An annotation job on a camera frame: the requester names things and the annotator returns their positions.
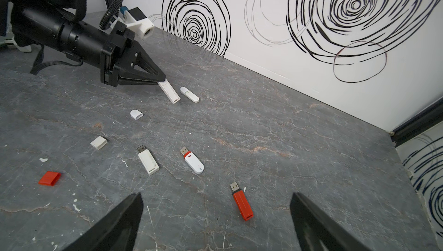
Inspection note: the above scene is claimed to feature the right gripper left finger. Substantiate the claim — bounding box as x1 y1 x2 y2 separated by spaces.
65 193 144 251

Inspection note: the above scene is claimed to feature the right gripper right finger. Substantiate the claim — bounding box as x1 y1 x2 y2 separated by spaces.
290 192 369 251

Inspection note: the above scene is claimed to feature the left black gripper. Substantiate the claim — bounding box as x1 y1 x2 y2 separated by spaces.
11 0 166 87

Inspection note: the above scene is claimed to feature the rounded white usb cap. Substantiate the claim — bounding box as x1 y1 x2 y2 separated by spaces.
130 109 144 121

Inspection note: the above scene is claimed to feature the long white usb drive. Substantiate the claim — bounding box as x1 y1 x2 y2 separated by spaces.
158 79 181 104

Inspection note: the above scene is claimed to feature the white green usb drive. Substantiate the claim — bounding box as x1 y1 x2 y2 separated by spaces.
180 87 200 103

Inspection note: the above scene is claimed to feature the white square usb cap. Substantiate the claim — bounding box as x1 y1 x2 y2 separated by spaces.
91 136 108 150

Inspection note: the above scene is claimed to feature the white rectangular usb drive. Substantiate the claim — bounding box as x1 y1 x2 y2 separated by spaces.
137 146 160 176

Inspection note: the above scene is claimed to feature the white red usb drive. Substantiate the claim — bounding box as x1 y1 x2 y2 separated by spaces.
180 147 204 174

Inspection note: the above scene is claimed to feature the red black usb drive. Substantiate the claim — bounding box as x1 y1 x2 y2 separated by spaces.
230 182 254 221

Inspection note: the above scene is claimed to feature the red usb cap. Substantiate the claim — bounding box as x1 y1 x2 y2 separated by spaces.
38 171 62 186

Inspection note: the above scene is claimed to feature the black corrugated cable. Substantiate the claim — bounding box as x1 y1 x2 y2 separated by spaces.
99 0 125 31

